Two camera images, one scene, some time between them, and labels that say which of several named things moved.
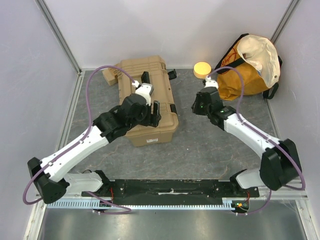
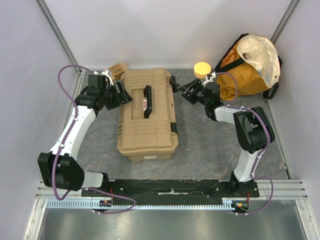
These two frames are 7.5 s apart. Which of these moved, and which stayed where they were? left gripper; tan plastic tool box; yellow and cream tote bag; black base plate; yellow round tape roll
Moved: tan plastic tool box; left gripper
Stayed: yellow round tape roll; yellow and cream tote bag; black base plate
